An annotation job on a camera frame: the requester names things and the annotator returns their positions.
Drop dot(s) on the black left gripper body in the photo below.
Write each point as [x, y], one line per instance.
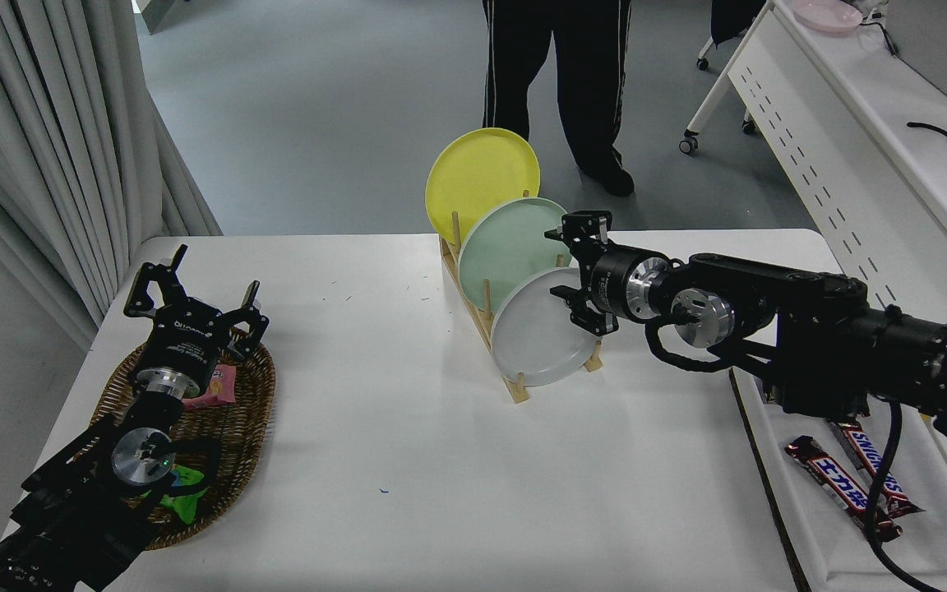
[182, 341]

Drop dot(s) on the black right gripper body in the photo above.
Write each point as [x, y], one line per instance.
[612, 286]

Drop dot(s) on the grey plate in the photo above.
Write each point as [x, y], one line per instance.
[535, 345]

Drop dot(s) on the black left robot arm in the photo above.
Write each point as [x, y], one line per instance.
[71, 510]

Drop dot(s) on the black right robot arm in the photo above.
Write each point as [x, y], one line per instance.
[819, 337]

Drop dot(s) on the pale green plate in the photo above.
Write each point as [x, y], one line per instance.
[510, 242]

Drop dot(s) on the wooden plate rack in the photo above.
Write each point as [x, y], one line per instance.
[515, 390]

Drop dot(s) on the yellow plate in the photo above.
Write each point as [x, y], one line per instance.
[478, 177]

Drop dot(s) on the pink plate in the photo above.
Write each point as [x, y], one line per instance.
[827, 15]

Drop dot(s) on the pink snack packet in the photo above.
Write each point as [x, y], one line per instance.
[219, 390]

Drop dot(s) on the brown wicker basket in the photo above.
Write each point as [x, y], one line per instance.
[239, 436]

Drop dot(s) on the green snack packet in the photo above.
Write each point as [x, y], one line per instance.
[186, 497]

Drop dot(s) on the person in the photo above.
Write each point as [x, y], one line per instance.
[572, 74]

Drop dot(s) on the white curtain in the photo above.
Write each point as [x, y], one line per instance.
[38, 148]

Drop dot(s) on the white panel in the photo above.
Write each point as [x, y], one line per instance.
[157, 12]

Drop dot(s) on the brown bar with Chinese print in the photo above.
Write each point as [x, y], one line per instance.
[839, 487]

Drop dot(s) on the white perforated desk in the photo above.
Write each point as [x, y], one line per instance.
[876, 123]

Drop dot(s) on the brown Snickers bar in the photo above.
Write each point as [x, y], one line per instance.
[872, 460]

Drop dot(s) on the white tray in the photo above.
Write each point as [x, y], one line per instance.
[819, 552]

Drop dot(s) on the grey laptop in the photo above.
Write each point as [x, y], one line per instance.
[938, 45]

